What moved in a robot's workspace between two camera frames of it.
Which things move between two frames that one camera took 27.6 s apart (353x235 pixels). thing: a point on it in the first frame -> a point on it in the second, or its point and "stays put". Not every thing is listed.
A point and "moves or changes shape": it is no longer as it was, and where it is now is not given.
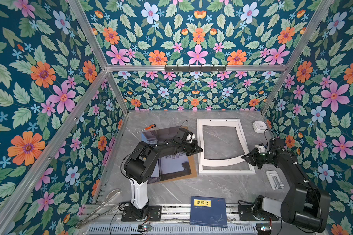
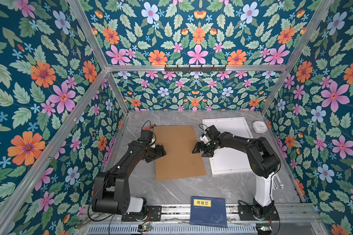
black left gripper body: [193, 146] -> [156, 152]
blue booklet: [208, 211] stays put
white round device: [259, 127] stays put
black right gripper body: [260, 158] -> [207, 149]
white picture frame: [252, 171] moves or changes shape
